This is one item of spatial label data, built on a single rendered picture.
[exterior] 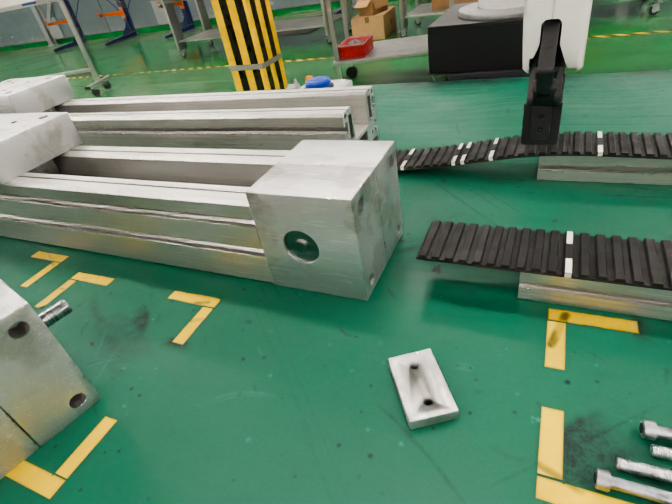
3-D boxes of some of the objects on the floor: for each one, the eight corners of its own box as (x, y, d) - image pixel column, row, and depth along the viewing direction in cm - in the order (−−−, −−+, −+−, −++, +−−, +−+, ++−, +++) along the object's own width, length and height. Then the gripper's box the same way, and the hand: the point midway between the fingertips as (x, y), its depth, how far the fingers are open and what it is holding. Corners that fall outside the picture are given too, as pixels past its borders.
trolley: (457, 64, 364) (457, -87, 306) (459, 84, 321) (459, -87, 263) (337, 79, 390) (316, -59, 332) (324, 99, 347) (297, -54, 289)
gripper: (525, -83, 43) (512, 98, 53) (501, -69, 30) (490, 163, 41) (615, -99, 39) (583, 96, 50) (629, -92, 27) (583, 166, 37)
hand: (543, 115), depth 44 cm, fingers open, 8 cm apart
